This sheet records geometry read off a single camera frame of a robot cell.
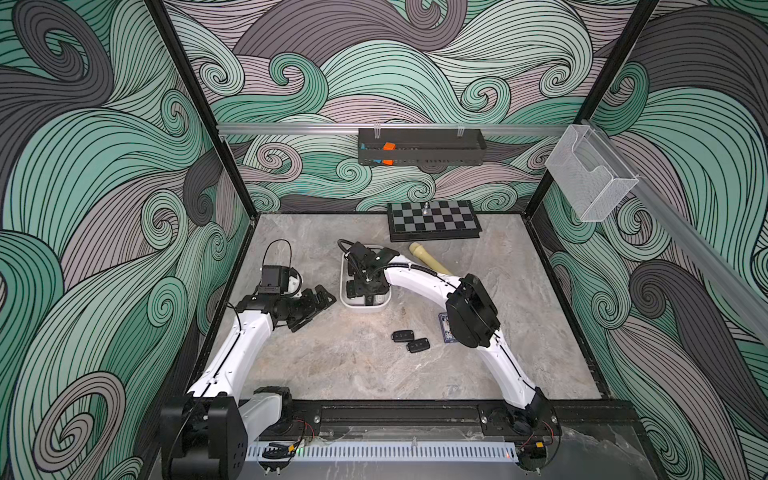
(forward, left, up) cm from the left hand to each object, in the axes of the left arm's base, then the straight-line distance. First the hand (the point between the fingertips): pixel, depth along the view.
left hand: (323, 305), depth 82 cm
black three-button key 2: (-7, -27, -11) cm, 30 cm away
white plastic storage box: (+5, -9, -10) cm, 14 cm away
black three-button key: (-4, -23, -11) cm, 26 cm away
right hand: (+10, -12, -9) cm, 18 cm away
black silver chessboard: (+41, -41, -8) cm, 59 cm away
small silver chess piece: (+45, -34, -8) cm, 57 cm away
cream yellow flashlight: (+23, -33, -10) cm, 41 cm away
